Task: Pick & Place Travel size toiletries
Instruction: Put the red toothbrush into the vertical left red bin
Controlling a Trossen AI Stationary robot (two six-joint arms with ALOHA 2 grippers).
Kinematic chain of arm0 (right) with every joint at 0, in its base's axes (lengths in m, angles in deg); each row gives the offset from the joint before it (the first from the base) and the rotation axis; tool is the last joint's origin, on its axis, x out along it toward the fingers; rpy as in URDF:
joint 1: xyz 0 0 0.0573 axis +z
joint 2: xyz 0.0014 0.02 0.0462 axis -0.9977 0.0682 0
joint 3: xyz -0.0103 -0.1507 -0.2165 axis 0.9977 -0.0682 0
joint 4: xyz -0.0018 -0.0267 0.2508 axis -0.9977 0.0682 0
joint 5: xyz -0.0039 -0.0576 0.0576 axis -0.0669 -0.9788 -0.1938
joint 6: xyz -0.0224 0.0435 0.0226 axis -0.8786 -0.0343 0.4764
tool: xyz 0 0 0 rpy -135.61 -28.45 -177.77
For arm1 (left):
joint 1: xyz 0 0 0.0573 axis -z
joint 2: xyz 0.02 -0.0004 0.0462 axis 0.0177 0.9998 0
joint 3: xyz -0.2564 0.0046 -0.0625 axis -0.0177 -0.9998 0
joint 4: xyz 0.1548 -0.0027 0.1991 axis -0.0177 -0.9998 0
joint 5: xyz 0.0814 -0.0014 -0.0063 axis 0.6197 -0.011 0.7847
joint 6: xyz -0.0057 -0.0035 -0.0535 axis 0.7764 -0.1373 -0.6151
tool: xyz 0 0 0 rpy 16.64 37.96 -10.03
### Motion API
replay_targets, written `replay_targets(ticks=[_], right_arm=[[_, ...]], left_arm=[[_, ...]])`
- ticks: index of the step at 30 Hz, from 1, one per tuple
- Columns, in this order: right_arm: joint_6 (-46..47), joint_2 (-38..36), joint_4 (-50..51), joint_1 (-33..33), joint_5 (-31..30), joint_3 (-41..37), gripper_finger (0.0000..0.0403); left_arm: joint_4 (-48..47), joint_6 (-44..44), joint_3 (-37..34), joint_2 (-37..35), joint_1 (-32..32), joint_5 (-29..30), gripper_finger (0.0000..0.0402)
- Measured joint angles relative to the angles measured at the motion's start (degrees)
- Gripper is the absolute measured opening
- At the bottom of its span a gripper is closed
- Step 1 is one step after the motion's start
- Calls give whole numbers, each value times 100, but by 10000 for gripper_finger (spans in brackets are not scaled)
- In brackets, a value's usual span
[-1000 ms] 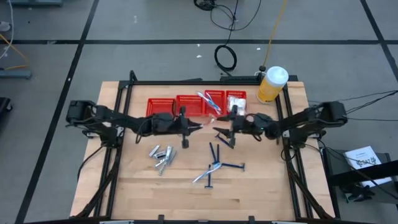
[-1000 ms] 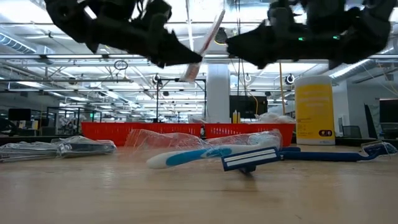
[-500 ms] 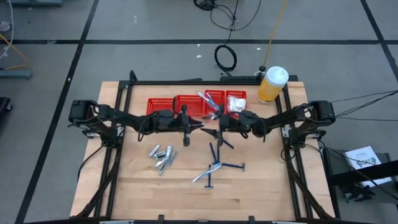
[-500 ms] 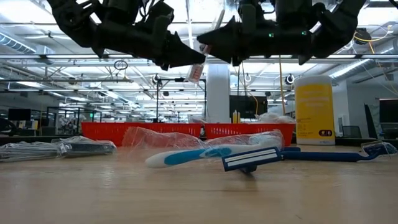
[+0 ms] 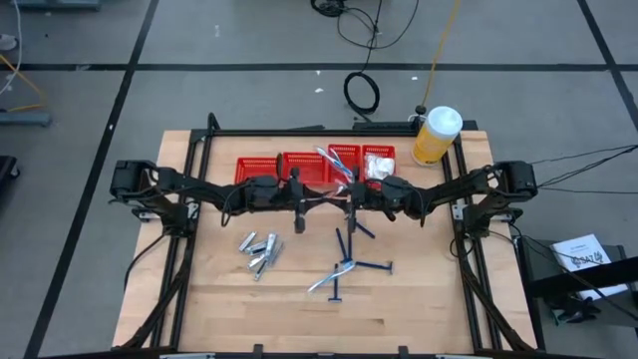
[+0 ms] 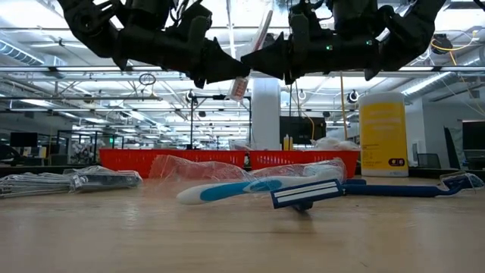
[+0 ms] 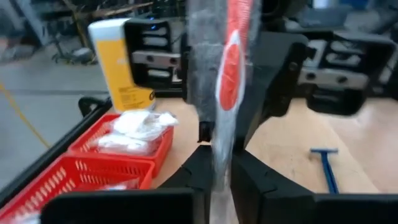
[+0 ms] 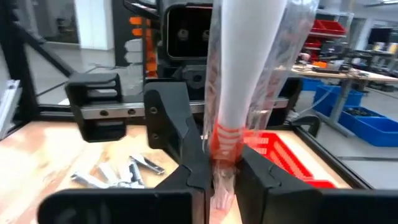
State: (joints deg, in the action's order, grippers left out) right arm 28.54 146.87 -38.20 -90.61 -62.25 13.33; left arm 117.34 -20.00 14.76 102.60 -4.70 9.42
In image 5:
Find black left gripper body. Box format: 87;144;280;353
278;168;307;235

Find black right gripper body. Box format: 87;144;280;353
347;169;381;235

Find bagged blue white toothbrush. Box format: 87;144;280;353
306;260;357;294
326;148;357;198
313;145;348;177

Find cotton pads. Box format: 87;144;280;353
377;157;397;180
363;153;389;181

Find yellow bottle with white cap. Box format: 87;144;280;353
411;105;465;168

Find black side cart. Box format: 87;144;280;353
512;233;638;359

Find white printed booklet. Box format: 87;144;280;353
549;232;630;302

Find black clamp tool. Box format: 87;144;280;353
549;293;603;325

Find black equipment foot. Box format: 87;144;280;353
0;155;21;196

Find black metal table frame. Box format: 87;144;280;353
112;112;542;354

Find black coiled hanging cable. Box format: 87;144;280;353
336;0;421;124

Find black arm base cable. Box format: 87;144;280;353
123;229;169;293

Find yellow hanging cable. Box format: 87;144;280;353
421;0;463;109

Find black cable bundle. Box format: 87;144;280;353
309;0;349;19

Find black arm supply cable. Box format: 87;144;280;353
535;158;638;188
527;144;638;167
536;187;638;196

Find orange floor cable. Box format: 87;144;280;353
0;52;50;114

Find white floor cable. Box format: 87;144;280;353
0;0;24;97

